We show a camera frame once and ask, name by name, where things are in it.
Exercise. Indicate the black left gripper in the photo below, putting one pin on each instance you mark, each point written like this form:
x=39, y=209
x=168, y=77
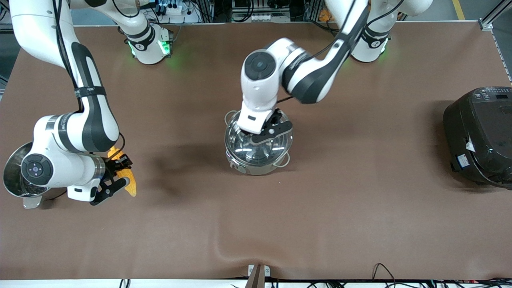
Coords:
x=275, y=118

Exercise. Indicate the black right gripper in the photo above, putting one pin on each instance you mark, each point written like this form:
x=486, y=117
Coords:
x=113, y=164

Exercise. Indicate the yellow corn cob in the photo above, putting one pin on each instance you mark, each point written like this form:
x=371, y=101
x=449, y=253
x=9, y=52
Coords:
x=130, y=186

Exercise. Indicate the glass pot lid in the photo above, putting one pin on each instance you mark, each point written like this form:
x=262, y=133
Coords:
x=256, y=154

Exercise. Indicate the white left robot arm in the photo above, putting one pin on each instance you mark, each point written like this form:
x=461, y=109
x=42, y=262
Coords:
x=312, y=76

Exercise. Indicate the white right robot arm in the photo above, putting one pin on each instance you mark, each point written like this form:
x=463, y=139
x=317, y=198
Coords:
x=92, y=120

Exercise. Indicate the silver cooking pot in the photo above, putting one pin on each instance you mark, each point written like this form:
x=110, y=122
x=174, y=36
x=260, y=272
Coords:
x=256, y=170

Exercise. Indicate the steel steamer pot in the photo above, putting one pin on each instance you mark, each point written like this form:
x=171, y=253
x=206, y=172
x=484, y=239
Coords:
x=14, y=176

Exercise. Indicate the brown table mat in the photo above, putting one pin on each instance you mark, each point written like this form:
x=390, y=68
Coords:
x=256, y=224

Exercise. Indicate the bag of orange buns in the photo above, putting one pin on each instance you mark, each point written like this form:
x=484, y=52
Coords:
x=324, y=15

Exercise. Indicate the white power strip with plugs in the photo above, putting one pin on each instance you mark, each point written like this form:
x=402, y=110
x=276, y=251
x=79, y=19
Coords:
x=174, y=8

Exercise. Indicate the black rice cooker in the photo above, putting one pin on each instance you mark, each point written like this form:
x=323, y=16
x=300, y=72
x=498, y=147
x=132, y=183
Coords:
x=476, y=136

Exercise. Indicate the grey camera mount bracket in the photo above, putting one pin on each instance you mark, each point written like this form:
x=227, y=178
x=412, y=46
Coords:
x=258, y=276

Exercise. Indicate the aluminium frame post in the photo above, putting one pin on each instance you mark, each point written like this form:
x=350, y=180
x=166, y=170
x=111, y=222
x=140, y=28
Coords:
x=494, y=18

